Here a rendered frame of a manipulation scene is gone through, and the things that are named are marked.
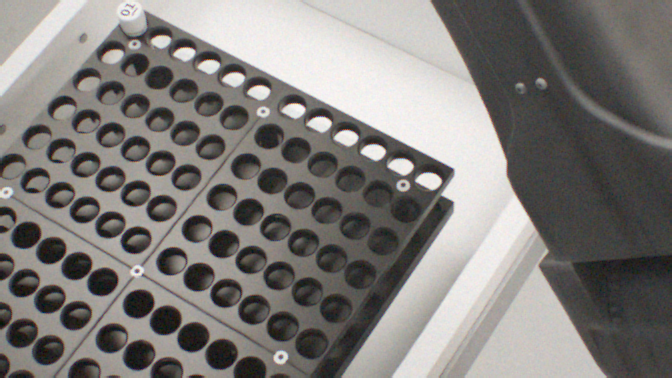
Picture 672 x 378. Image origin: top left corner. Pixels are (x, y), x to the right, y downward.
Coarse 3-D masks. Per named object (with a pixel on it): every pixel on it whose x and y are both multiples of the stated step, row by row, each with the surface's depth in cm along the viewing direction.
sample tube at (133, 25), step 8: (120, 8) 59; (128, 8) 59; (136, 8) 59; (120, 16) 59; (128, 16) 59; (136, 16) 59; (144, 16) 59; (120, 24) 59; (128, 24) 59; (136, 24) 59; (144, 24) 59; (128, 32) 60; (136, 32) 59
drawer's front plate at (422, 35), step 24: (312, 0) 67; (336, 0) 66; (360, 0) 64; (384, 0) 63; (408, 0) 62; (360, 24) 66; (384, 24) 65; (408, 24) 64; (432, 24) 62; (408, 48) 65; (432, 48) 64; (456, 48) 63; (456, 72) 65
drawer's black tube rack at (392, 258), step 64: (128, 64) 59; (64, 128) 57; (128, 128) 57; (192, 128) 57; (256, 128) 57; (0, 192) 56; (64, 192) 59; (128, 192) 56; (192, 192) 55; (256, 192) 55; (320, 192) 55; (384, 192) 58; (0, 256) 54; (64, 256) 54; (128, 256) 54; (192, 256) 54; (256, 256) 57; (320, 256) 53; (384, 256) 53; (0, 320) 56; (64, 320) 53; (128, 320) 52; (192, 320) 52; (256, 320) 55; (320, 320) 52
